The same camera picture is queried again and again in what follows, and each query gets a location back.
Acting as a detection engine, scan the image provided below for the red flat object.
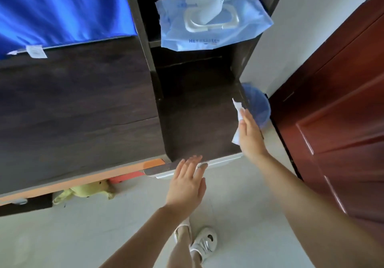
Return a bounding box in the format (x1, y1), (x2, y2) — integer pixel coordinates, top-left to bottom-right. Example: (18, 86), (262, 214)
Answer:
(108, 171), (146, 185)

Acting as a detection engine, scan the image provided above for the person's white left shoe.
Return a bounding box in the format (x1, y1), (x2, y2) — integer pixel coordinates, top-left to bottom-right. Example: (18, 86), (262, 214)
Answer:
(174, 218), (193, 245)

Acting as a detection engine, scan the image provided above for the person's right leg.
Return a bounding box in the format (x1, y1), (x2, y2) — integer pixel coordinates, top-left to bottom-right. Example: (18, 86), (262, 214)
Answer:
(190, 248), (203, 268)

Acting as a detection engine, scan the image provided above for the yellow-green plush toy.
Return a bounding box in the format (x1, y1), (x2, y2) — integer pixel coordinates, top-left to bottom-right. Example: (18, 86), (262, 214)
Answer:
(52, 180), (116, 205)

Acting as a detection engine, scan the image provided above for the shiny blue cloth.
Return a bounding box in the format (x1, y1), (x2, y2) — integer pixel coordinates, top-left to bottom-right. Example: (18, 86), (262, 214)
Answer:
(0, 0), (138, 60)

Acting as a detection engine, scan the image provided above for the person's white right shoe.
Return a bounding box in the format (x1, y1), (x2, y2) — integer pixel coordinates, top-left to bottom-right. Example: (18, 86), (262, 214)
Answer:
(189, 226), (218, 264)

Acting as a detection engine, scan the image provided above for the white cloth label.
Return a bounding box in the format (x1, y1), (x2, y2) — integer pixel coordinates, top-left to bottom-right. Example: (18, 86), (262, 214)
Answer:
(25, 45), (48, 59)

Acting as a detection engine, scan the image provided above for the white wet wipe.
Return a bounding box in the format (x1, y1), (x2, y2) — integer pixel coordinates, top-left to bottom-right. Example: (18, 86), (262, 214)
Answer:
(231, 98), (248, 145)

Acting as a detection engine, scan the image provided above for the blue wet wipes pack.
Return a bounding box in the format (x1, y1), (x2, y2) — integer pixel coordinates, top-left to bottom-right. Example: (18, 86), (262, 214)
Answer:
(155, 0), (274, 52)

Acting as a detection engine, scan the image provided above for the person's left hand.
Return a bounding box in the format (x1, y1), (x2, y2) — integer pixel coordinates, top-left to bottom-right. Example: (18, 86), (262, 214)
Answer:
(165, 155), (208, 217)

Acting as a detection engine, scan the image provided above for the person's right hand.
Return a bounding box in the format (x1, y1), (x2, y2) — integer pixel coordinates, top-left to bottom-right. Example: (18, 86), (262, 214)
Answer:
(238, 109), (269, 160)

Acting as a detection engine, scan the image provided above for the red-brown wooden door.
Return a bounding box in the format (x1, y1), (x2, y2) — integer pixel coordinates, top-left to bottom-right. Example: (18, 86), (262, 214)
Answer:
(268, 0), (384, 249)

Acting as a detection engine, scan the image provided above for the dark wooden desk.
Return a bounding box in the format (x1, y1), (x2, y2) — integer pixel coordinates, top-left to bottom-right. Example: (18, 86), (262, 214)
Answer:
(0, 0), (292, 218)

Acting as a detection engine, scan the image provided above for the person's right forearm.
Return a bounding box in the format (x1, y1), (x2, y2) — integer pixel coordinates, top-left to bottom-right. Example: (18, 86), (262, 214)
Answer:
(254, 151), (384, 268)

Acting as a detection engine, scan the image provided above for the blue trash bin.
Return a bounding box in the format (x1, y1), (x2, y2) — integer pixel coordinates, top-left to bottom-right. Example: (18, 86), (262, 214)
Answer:
(241, 82), (272, 130)

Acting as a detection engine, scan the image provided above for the person's leg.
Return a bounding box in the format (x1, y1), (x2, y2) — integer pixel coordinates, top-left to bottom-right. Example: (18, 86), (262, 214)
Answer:
(166, 228), (193, 268)
(190, 248), (203, 268)

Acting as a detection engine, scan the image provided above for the person's left forearm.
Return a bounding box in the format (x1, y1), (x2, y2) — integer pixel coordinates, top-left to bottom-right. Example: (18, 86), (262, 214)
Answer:
(100, 203), (192, 268)

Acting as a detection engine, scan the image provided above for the person's white shoe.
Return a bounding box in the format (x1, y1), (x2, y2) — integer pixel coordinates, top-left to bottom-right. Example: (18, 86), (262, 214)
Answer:
(174, 218), (193, 245)
(189, 226), (218, 264)

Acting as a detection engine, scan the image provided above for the person's left leg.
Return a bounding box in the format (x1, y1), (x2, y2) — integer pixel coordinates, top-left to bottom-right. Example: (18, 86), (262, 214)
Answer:
(166, 228), (193, 268)

